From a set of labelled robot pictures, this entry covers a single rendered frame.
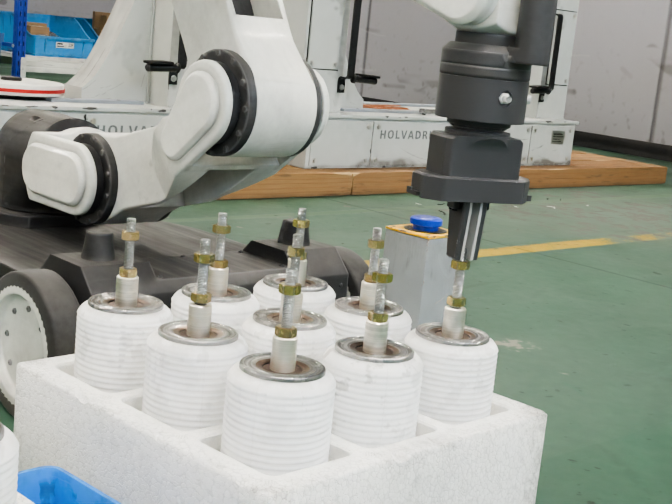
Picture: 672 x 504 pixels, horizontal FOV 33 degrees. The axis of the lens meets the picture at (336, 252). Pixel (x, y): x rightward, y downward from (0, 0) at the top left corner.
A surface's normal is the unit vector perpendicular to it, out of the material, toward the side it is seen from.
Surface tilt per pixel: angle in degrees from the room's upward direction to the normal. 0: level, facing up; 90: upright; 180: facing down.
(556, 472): 0
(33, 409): 90
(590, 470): 0
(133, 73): 90
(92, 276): 45
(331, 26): 90
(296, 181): 90
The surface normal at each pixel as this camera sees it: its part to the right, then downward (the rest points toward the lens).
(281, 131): 0.59, 0.56
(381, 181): 0.68, 0.21
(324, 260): 0.55, -0.54
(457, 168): 0.38, 0.22
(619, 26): -0.73, 0.06
